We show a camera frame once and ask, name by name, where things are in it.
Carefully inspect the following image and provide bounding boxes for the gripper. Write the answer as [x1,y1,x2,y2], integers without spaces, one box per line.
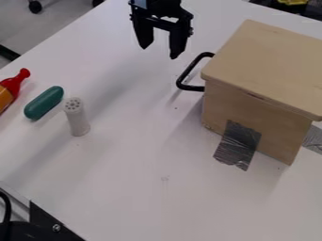
[126,0,196,60]

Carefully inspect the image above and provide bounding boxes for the drawer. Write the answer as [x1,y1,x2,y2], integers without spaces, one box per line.
[174,51,217,93]

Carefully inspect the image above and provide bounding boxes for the cabinet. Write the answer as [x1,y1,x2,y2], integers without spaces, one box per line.
[200,19,322,167]

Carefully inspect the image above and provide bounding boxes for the white toy shaker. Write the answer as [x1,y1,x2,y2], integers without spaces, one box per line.
[62,96,92,137]

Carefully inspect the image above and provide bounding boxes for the black chair wheel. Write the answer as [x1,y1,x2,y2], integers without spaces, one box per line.
[26,0,44,15]

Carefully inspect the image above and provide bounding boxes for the grey tape strip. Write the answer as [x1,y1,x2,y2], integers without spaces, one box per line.
[211,119,264,172]

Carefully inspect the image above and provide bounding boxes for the green toy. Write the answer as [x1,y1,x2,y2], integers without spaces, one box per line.
[23,85,66,121]

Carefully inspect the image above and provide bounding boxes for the red toy bottle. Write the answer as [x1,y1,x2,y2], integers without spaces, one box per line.
[0,67,32,116]

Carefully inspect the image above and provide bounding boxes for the black metal bracket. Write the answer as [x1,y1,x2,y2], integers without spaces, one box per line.
[27,201,88,241]

